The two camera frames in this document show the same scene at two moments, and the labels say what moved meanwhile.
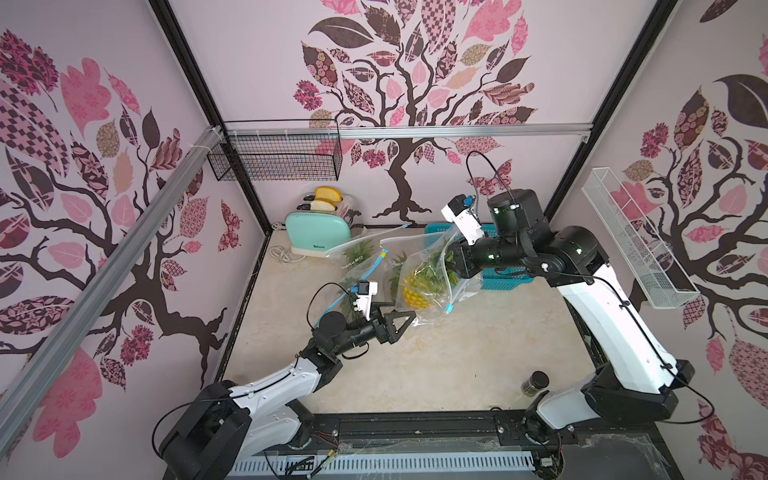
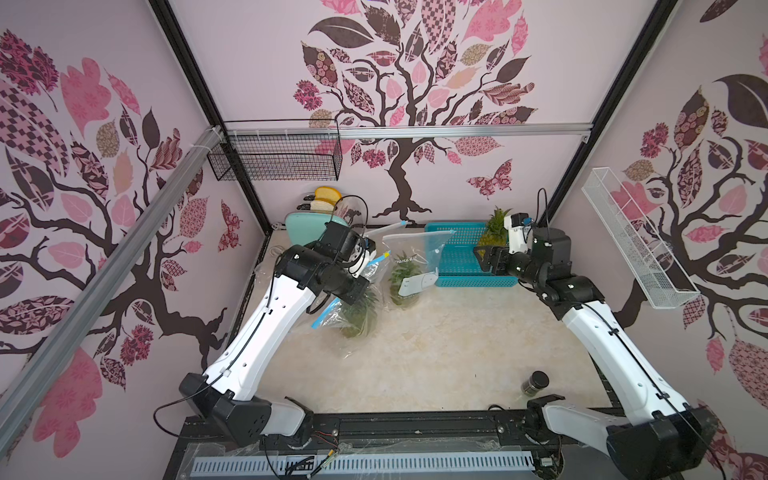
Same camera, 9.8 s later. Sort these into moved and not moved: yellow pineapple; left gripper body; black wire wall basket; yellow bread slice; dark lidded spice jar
Moved: yellow pineapple; left gripper body
Not moved: yellow bread slice; dark lidded spice jar; black wire wall basket
